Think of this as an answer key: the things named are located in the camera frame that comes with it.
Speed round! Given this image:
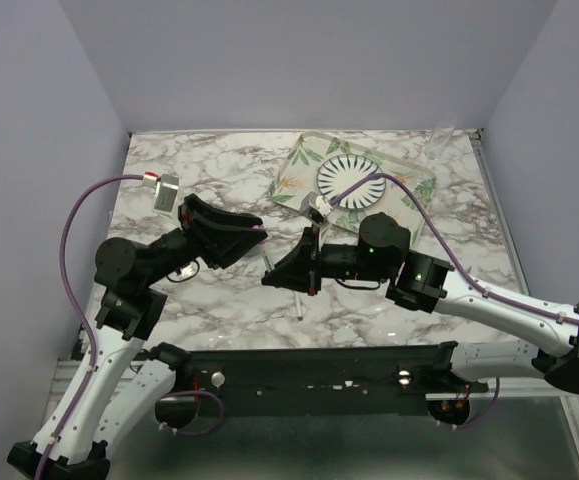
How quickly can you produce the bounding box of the white pen pink tip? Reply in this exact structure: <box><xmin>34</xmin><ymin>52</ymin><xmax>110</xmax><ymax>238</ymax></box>
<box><xmin>262</xmin><ymin>254</ymin><xmax>275</xmax><ymax>272</ymax></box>

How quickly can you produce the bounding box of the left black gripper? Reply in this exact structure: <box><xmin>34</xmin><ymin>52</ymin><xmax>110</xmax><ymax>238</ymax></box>
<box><xmin>142</xmin><ymin>193</ymin><xmax>269</xmax><ymax>287</ymax></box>

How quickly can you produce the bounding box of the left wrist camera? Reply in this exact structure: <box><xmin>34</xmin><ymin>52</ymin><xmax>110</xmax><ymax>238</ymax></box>
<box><xmin>153</xmin><ymin>174</ymin><xmax>179</xmax><ymax>213</ymax></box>

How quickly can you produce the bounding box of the striped blue white plate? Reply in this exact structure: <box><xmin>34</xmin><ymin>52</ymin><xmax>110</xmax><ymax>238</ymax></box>
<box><xmin>316</xmin><ymin>154</ymin><xmax>386</xmax><ymax>210</ymax></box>

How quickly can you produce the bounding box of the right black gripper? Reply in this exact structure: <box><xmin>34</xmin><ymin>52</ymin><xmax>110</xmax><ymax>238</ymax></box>
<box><xmin>263</xmin><ymin>224</ymin><xmax>391</xmax><ymax>297</ymax></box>

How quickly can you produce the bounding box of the floral leaf tray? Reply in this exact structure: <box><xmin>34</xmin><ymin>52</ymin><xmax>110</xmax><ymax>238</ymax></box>
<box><xmin>267</xmin><ymin>129</ymin><xmax>438</xmax><ymax>246</ymax></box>

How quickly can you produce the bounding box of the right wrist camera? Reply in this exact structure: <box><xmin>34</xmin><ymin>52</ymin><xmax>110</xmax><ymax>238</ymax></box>
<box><xmin>299</xmin><ymin>192</ymin><xmax>334</xmax><ymax>227</ymax></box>

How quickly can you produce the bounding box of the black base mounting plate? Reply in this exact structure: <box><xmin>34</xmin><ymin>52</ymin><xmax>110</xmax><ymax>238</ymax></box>
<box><xmin>131</xmin><ymin>344</ymin><xmax>475</xmax><ymax>419</ymax></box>

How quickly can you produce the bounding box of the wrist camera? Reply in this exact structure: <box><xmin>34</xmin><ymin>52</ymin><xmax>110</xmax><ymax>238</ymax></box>
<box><xmin>153</xmin><ymin>174</ymin><xmax>179</xmax><ymax>213</ymax></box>
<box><xmin>299</xmin><ymin>192</ymin><xmax>334</xmax><ymax>227</ymax></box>

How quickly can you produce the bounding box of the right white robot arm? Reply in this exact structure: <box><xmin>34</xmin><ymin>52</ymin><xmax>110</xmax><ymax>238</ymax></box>
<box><xmin>261</xmin><ymin>213</ymin><xmax>579</xmax><ymax>395</ymax></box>

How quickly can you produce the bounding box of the clear glass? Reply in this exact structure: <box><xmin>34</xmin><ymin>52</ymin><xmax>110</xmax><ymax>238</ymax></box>
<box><xmin>423</xmin><ymin>113</ymin><xmax>456</xmax><ymax>160</ymax></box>

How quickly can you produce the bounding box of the white pen green tip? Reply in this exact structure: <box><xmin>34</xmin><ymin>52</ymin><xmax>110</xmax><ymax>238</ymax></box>
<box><xmin>293</xmin><ymin>292</ymin><xmax>304</xmax><ymax>321</ymax></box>

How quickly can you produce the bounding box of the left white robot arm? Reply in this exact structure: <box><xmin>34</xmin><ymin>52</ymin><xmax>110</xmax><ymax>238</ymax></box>
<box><xmin>7</xmin><ymin>194</ymin><xmax>267</xmax><ymax>479</ymax></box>

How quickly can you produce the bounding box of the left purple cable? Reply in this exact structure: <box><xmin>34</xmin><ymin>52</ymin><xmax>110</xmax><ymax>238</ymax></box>
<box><xmin>33</xmin><ymin>172</ymin><xmax>225</xmax><ymax>480</ymax></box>

